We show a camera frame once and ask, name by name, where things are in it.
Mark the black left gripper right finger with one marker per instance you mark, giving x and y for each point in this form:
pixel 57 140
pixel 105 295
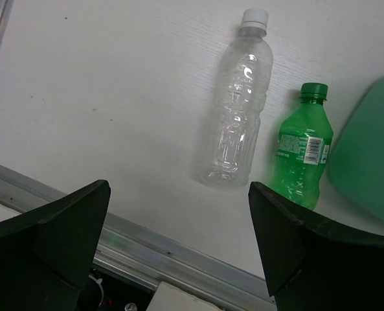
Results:
pixel 312 262

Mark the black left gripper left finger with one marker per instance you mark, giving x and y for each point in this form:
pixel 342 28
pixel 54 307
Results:
pixel 46 254

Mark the clear unlabelled plastic bottle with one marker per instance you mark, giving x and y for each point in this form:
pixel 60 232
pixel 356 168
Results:
pixel 233 122

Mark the green plastic bin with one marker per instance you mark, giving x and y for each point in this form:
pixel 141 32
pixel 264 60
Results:
pixel 357 162

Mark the green soda bottle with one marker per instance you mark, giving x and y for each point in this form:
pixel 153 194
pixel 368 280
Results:
pixel 304 141

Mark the aluminium table frame rail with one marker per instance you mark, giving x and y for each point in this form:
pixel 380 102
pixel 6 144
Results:
pixel 86 94

